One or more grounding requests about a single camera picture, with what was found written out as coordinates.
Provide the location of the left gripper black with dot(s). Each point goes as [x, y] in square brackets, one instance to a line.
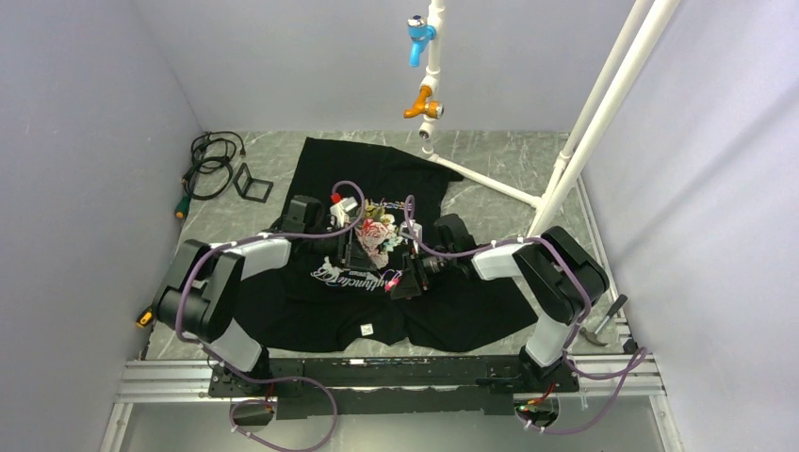
[351, 253]

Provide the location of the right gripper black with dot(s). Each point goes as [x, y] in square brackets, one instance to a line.
[409, 285]

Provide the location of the black floral print t-shirt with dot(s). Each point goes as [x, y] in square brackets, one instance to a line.
[315, 305]

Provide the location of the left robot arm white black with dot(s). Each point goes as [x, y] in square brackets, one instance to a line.
[199, 293]

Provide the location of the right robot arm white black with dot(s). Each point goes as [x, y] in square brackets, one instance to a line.
[564, 279]

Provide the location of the orange tap valve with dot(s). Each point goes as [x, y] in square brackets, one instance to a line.
[424, 105]

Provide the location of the claw hammer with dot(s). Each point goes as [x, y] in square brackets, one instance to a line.
[593, 337]

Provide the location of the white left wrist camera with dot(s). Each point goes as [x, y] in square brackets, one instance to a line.
[343, 210]

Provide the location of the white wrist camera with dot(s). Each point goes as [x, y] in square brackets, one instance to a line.
[411, 230]
[343, 210]

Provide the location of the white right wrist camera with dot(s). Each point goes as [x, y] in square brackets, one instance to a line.
[411, 230]

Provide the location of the black rectangular frame stand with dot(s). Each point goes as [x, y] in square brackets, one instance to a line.
[250, 188]

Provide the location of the green orange handled screwdriver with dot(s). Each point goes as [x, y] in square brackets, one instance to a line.
[181, 209]

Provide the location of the yellow black handled screwdriver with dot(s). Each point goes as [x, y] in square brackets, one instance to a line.
[145, 318]

